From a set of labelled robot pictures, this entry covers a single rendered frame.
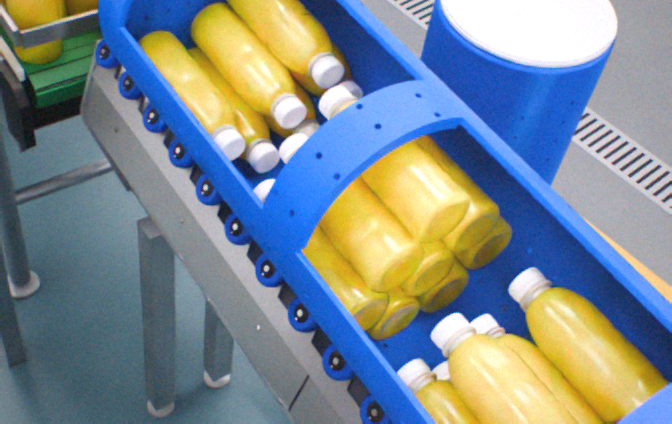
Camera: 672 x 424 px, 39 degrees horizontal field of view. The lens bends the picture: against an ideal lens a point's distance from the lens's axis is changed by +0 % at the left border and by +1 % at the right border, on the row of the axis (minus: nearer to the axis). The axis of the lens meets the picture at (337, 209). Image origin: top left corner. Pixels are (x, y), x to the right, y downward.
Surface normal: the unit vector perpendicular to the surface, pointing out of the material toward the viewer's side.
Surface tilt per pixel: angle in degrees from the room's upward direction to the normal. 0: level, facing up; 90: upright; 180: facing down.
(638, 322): 93
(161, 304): 90
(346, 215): 34
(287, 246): 82
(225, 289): 71
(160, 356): 90
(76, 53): 0
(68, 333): 0
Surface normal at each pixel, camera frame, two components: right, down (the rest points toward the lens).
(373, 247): -0.45, -0.25
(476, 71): -0.59, 0.56
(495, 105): -0.29, 0.70
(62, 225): 0.13, -0.65
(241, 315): -0.73, 0.12
